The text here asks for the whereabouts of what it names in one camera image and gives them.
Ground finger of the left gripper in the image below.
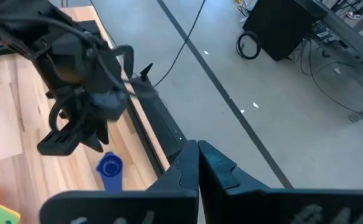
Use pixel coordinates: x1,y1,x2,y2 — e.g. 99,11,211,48
96,121,110,146
83,133,104,154

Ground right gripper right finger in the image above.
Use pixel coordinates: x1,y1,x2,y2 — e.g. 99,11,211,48
199,140,363,224

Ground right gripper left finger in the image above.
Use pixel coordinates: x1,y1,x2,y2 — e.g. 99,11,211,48
39,139,200,224

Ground small navy measuring cup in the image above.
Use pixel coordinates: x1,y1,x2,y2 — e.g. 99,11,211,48
95,151,125,191

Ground black equipment box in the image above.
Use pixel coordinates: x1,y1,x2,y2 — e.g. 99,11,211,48
242,0,329,62

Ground grey workstation desk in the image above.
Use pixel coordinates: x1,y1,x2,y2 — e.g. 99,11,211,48
302,0,363,123

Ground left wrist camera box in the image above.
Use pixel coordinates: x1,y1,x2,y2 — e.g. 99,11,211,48
89,91,130,121

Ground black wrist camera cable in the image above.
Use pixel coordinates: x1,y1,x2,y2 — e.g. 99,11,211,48
48,91,90,133

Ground black frame bracket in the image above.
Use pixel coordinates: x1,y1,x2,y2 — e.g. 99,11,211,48
112,44,135,80
139,63,154,83

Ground long black hanging cable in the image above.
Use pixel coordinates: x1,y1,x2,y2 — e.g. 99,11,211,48
151,0,207,88

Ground coiled black cable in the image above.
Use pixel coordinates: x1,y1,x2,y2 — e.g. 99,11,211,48
235,30,262,61

